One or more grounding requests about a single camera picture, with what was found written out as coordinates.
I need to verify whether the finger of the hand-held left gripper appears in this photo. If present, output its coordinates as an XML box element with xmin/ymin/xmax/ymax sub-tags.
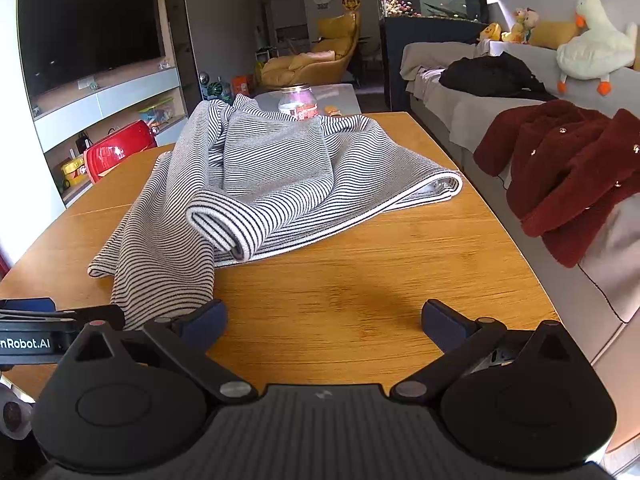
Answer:
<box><xmin>0</xmin><ymin>297</ymin><xmax>126</xmax><ymax>332</ymax></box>

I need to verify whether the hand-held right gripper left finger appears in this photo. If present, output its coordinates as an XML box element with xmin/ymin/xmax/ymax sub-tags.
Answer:
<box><xmin>60</xmin><ymin>299</ymin><xmax>258</xmax><ymax>406</ymax></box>

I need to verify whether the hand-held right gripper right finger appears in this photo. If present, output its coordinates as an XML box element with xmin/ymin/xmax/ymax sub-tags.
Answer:
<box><xmin>390</xmin><ymin>299</ymin><xmax>593</xmax><ymax>406</ymax></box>

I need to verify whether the black white striped shirt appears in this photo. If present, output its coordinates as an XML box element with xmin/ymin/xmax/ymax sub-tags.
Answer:
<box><xmin>87</xmin><ymin>94</ymin><xmax>463</xmax><ymax>331</ymax></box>

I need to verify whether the yellow toy vehicle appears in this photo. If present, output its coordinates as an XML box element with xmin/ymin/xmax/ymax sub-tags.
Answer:
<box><xmin>60</xmin><ymin>156</ymin><xmax>91</xmax><ymax>192</ymax></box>

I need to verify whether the grey sofa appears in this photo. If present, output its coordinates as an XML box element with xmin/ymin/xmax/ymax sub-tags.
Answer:
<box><xmin>400</xmin><ymin>40</ymin><xmax>640</xmax><ymax>363</ymax></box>

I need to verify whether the dark red fuzzy coat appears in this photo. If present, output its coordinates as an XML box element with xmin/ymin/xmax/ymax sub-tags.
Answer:
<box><xmin>472</xmin><ymin>99</ymin><xmax>640</xmax><ymax>268</ymax></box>

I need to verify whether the clear toy box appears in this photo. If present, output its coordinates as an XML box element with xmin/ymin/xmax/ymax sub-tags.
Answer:
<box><xmin>137</xmin><ymin>97</ymin><xmax>176</xmax><ymax>126</ymax></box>

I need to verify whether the glass jar with pink label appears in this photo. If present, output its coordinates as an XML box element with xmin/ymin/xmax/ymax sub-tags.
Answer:
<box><xmin>277</xmin><ymin>85</ymin><xmax>320</xmax><ymax>122</ymax></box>

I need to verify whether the white wooden TV cabinet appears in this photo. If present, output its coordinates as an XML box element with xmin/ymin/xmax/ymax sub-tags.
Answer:
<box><xmin>15</xmin><ymin>0</ymin><xmax>188</xmax><ymax>209</ymax></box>

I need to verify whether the white coffee table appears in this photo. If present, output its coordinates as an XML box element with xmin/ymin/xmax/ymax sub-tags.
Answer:
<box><xmin>252</xmin><ymin>82</ymin><xmax>362</xmax><ymax>117</ymax></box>

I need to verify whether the black jacket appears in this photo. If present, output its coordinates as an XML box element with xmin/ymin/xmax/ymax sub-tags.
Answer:
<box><xmin>439</xmin><ymin>52</ymin><xmax>558</xmax><ymax>102</ymax></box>

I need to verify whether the dark aquarium cabinet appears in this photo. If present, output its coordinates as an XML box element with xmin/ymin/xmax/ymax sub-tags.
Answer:
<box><xmin>380</xmin><ymin>16</ymin><xmax>488</xmax><ymax>113</ymax></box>

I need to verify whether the beige blanket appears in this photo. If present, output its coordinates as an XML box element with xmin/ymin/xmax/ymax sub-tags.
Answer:
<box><xmin>400</xmin><ymin>41</ymin><xmax>481</xmax><ymax>93</ymax></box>

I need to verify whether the black flat television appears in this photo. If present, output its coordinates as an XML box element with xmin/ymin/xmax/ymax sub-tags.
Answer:
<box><xmin>16</xmin><ymin>0</ymin><xmax>167</xmax><ymax>97</ymax></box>

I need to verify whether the yellow cushion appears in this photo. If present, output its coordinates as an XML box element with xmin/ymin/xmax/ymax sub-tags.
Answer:
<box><xmin>529</xmin><ymin>20</ymin><xmax>581</xmax><ymax>51</ymax></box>

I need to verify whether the yellow armchair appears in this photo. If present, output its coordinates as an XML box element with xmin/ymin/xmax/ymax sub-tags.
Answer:
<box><xmin>260</xmin><ymin>10</ymin><xmax>362</xmax><ymax>90</ymax></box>

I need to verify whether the plush doll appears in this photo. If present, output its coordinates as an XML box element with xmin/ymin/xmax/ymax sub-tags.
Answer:
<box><xmin>501</xmin><ymin>7</ymin><xmax>542</xmax><ymax>44</ymax></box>

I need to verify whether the white goose plush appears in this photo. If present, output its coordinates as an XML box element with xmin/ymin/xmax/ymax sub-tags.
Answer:
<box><xmin>556</xmin><ymin>0</ymin><xmax>637</xmax><ymax>96</ymax></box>

